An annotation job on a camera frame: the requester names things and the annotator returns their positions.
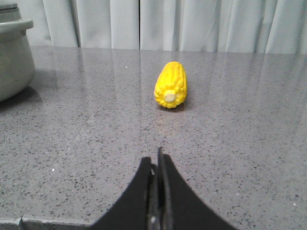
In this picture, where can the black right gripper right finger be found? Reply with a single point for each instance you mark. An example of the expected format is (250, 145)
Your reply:
(182, 209)

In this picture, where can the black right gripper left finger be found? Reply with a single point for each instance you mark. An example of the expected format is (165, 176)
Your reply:
(131, 209)

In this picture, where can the yellow corn cob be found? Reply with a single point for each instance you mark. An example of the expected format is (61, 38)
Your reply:
(171, 87)

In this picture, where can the glass pot lid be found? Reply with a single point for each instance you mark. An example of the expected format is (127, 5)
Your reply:
(9, 11)

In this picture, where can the pale green electric pot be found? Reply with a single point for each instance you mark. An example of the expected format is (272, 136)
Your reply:
(17, 66)

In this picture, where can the white curtain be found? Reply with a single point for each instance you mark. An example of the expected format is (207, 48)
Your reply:
(249, 26)

